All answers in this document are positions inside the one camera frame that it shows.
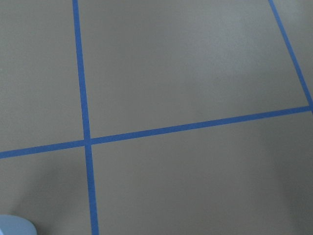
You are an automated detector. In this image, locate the light blue plastic cup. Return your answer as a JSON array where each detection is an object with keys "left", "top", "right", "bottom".
[{"left": 0, "top": 214, "right": 37, "bottom": 235}]

